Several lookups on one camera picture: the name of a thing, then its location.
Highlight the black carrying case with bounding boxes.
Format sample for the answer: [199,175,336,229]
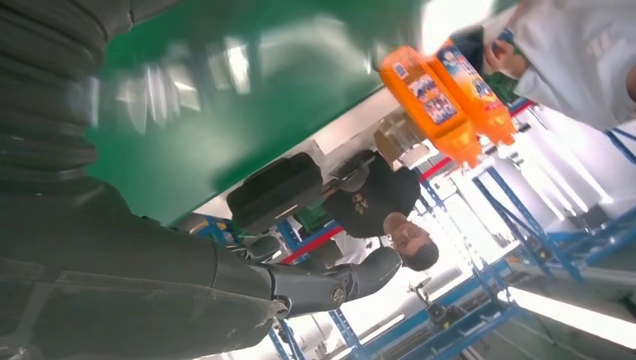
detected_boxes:
[226,151,325,236]

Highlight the green plastic crate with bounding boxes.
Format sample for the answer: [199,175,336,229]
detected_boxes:
[295,201,332,233]

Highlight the person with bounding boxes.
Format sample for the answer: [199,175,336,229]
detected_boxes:
[484,0,636,131]
[322,148,441,273]

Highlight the blue metal shelf rack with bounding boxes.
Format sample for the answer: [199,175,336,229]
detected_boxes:
[188,97,636,360]

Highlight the dark blue tablet case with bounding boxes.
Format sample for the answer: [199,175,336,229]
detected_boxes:
[449,25,518,76]

